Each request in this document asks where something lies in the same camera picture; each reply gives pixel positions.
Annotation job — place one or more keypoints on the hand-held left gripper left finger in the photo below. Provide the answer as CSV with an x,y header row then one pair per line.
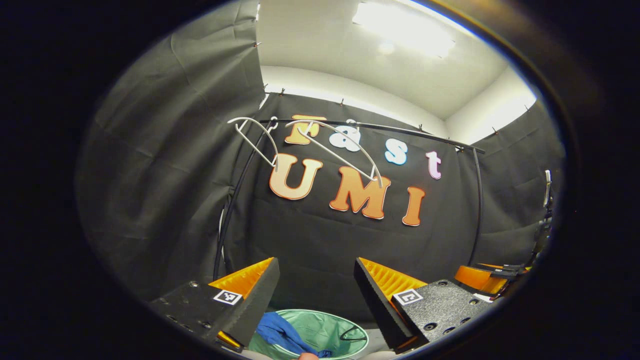
x,y
257,305

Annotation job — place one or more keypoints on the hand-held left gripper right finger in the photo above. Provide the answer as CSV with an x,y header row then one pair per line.
x,y
380,310

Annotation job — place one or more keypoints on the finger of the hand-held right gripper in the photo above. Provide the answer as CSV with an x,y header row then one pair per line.
x,y
475,279

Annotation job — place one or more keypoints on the green laundry hamper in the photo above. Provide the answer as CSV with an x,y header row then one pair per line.
x,y
320,330

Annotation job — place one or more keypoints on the black clothes rack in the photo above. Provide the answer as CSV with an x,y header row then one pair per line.
x,y
479,200

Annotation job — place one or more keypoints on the large white clothes hanger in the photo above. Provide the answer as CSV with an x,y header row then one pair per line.
x,y
380,181

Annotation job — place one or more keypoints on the small white clothes hanger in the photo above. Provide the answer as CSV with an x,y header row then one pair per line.
x,y
275,162

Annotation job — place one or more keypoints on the black backdrop cloth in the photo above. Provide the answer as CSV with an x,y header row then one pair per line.
x,y
165,175

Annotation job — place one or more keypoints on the large ceiling light panel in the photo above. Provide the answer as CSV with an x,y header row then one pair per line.
x,y
405,27

